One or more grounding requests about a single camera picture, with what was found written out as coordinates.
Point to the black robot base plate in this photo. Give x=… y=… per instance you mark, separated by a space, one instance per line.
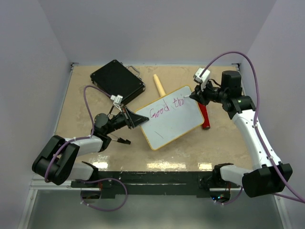
x=192 y=183

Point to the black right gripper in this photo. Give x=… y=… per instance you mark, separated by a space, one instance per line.
x=199 y=95

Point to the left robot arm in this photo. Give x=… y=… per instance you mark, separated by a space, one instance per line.
x=56 y=161

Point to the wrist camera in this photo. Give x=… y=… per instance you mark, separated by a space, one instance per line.
x=201 y=77
x=117 y=100

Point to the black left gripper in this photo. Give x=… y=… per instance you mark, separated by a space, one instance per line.
x=133 y=120

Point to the whiteboard metal stand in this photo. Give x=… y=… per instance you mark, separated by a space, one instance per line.
x=120 y=140

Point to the red glitter toy microphone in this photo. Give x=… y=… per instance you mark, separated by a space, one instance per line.
x=206 y=124

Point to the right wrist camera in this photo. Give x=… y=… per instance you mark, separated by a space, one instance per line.
x=201 y=77

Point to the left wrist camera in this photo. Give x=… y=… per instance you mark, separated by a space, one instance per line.
x=117 y=100

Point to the yellow framed whiteboard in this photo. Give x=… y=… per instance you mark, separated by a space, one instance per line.
x=170 y=117

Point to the black hard case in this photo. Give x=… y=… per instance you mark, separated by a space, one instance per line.
x=116 y=79

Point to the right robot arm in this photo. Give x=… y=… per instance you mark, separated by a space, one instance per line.
x=269 y=174

